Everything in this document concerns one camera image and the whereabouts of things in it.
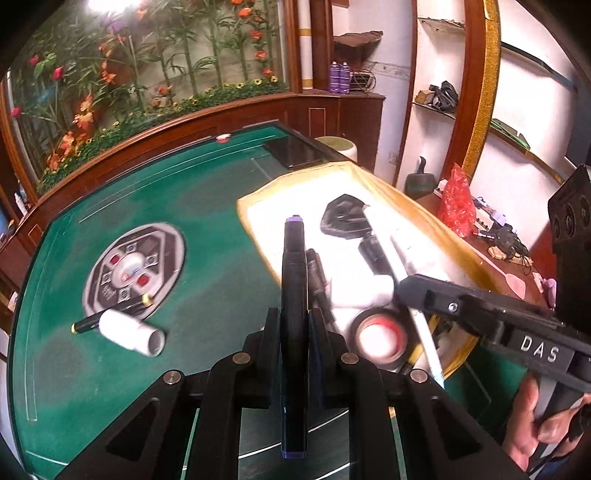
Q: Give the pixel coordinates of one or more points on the artificial flower wall display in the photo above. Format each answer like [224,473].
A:
[138,55]

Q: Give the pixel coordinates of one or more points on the black marker white cap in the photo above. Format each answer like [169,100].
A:
[375,256]

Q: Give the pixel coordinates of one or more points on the white bottle green label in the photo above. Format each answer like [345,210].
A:
[124,330]

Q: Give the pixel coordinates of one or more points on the black marker purple cap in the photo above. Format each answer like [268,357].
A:
[293,286]

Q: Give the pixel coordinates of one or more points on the black tape roll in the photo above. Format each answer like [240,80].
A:
[392,362]

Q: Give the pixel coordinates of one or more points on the green white stool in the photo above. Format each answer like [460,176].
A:
[337,146]

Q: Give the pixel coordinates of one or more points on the pink fly swatter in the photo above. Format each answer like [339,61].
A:
[515,281]

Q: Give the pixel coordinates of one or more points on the red plastic bag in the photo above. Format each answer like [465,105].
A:
[455,198]

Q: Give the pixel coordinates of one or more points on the wooden corner cabinet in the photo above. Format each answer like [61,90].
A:
[360,120]

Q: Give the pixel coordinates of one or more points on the black marker yellow caps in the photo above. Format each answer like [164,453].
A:
[87,324]

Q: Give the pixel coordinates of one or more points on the person's right hand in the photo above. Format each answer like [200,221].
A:
[521,429]

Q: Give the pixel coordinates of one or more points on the black flat device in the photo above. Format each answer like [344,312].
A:
[293,151]

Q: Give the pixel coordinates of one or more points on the round table control panel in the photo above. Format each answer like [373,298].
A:
[161,240]

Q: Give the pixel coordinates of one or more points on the black triangular tool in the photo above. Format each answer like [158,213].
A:
[344,214]

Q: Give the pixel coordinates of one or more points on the yellow-rimmed white tray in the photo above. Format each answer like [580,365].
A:
[268,207]

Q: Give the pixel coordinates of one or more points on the dark round vessel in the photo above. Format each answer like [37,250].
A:
[420,182]

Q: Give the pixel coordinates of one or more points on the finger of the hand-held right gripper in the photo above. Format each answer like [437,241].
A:
[438,295]

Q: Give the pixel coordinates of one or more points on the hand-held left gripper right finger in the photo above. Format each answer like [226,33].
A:
[317,360]

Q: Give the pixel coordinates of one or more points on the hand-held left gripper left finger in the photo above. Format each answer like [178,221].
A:
[273,350]

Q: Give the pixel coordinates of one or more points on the white pen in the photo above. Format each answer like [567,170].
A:
[431,355]

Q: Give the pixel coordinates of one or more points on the long black pen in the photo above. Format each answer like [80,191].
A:
[316,272]

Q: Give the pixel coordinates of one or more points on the small red white cap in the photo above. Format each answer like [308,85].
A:
[224,137]

